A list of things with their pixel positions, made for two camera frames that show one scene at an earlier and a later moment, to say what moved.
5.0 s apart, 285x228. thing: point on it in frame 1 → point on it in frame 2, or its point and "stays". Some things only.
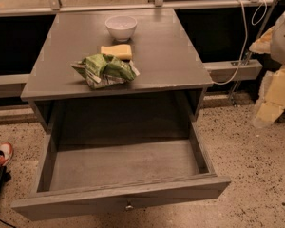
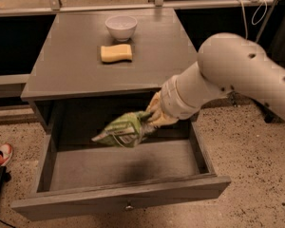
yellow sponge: [123, 51] stays
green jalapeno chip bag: [101, 70] → [125, 131]
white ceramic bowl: [121, 27] stays
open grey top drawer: [117, 150] stays
